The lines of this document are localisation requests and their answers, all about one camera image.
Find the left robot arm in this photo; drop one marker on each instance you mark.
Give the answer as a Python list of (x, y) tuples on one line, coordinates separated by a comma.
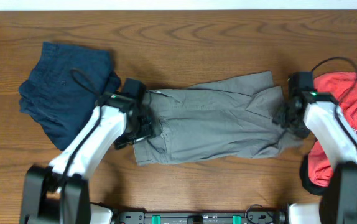
[(59, 192)]

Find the folded navy blue shorts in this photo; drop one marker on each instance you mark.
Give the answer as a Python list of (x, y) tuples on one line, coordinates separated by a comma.
[(59, 93)]

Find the grey cotton shorts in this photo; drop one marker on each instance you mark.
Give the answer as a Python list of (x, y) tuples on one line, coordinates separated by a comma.
[(231, 117)]

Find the black garment under pile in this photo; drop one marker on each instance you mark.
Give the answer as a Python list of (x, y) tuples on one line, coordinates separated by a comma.
[(315, 176)]

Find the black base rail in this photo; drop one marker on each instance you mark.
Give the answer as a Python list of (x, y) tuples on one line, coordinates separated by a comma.
[(254, 214)]

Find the red printed t-shirt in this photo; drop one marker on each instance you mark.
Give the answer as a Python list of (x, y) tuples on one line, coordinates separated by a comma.
[(339, 85)]

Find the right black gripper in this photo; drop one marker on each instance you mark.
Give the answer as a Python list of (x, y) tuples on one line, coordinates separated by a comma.
[(278, 118)]

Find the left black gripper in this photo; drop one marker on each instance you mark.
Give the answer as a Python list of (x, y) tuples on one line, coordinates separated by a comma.
[(145, 125)]

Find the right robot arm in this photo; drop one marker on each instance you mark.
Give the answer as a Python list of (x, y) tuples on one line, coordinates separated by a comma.
[(308, 111)]

